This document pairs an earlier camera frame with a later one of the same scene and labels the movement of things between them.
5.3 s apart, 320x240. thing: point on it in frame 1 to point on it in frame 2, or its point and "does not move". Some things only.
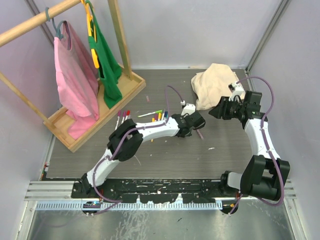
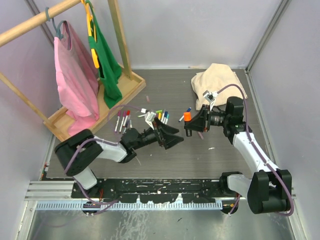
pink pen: (200, 134) does not move
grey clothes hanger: (58, 34) does not move
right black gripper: (220, 111) to (199, 126)
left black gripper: (189, 134) to (168, 140)
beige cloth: (213, 83) does not move
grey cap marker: (163, 116) does not move
